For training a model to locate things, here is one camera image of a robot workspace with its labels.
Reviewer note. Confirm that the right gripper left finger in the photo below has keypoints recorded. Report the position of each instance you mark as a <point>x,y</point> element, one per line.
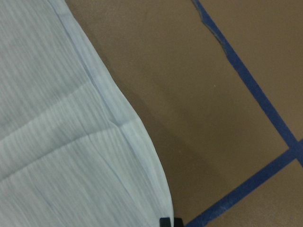
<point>165,222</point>

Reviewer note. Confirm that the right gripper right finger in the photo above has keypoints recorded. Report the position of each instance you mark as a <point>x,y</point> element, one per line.
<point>178,222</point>

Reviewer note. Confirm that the light blue button shirt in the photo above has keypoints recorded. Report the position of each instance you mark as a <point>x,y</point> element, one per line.
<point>73,151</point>

